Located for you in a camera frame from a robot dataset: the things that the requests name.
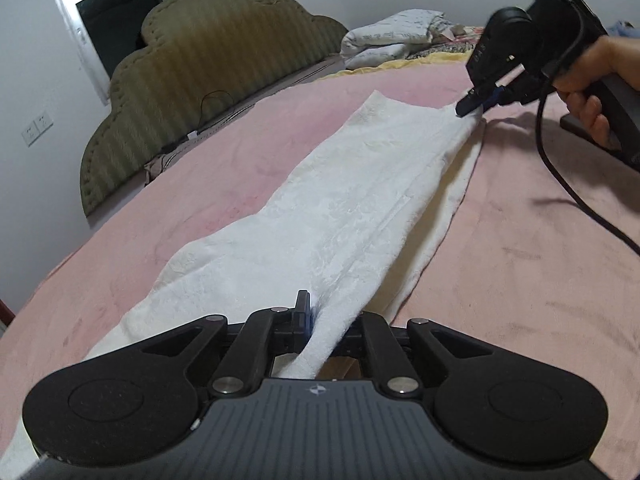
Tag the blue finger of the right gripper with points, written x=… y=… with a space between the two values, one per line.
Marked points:
x=475 y=101

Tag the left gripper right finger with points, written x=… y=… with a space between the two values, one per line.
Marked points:
x=495 y=405

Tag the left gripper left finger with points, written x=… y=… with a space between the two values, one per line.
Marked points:
x=136 y=402

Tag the white pants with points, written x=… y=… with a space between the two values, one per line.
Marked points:
x=354 y=224

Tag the yellow blanket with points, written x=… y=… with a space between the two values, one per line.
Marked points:
x=440 y=57

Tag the zebra print cloth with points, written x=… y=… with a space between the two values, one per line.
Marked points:
x=450 y=38

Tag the white patterned pillow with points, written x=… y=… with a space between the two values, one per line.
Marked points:
x=392 y=38

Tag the pink bed sheet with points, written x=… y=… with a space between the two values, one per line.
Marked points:
x=520 y=266

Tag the olive padded headboard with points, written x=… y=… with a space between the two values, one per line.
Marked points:
x=201 y=57

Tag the white wall socket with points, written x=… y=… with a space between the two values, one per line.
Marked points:
x=36 y=128

